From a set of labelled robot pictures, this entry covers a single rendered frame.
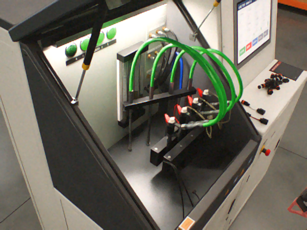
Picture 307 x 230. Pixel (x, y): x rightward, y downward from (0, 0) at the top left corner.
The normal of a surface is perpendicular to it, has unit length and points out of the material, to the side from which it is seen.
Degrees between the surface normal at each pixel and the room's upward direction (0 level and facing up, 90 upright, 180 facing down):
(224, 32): 76
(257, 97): 0
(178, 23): 90
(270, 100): 0
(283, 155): 0
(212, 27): 90
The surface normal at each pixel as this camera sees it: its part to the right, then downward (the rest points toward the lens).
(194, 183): 0.05, -0.77
